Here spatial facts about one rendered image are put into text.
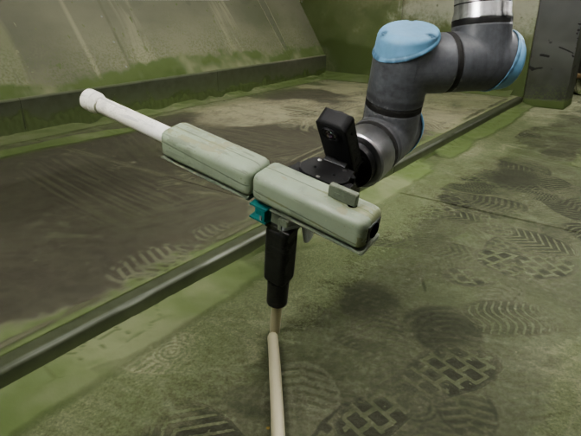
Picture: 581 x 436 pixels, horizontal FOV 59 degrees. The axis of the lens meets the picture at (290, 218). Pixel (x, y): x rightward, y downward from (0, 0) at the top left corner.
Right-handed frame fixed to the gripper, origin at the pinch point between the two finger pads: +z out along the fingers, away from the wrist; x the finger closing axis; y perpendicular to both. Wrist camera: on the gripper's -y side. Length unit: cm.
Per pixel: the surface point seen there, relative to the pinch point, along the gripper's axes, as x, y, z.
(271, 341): -2.4, 19.6, 2.9
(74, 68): 131, 38, -64
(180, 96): 121, 58, -104
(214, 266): 17.7, 25.2, -8.2
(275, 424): -11.2, 15.6, 14.7
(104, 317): 19.6, 20.6, 13.6
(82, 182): 71, 37, -20
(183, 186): 48, 34, -32
